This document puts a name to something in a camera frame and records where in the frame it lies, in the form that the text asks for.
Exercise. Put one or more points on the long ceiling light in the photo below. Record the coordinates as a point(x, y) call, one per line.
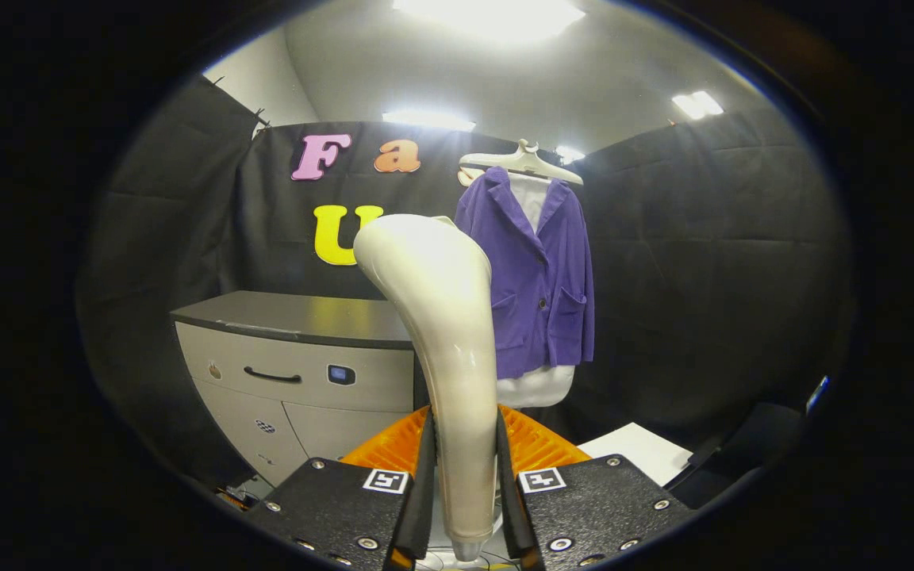
point(428, 119)

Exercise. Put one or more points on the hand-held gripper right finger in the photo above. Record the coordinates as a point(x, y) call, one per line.
point(508, 500)

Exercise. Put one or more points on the small ceiling light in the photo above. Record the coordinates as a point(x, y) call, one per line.
point(568, 154)

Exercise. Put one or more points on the purple jacket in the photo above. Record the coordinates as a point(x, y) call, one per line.
point(560, 262)

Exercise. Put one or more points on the blue cabinet display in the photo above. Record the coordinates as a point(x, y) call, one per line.
point(341, 374)

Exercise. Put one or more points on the white garment steamer head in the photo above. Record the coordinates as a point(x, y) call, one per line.
point(441, 317)

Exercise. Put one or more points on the large ceiling light panel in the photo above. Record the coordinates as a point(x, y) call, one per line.
point(489, 16)

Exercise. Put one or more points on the white clothes hanger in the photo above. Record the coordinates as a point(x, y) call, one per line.
point(524, 162)

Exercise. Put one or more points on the double ceiling light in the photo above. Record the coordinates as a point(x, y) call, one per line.
point(697, 104)

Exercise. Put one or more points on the grey cabinet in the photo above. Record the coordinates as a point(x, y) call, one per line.
point(290, 317)

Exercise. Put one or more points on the white floor board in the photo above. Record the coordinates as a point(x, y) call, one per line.
point(639, 452)

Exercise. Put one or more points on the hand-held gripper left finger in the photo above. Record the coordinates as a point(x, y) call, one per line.
point(424, 492)

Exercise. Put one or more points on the black backdrop cloth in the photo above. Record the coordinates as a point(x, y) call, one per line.
point(703, 277)

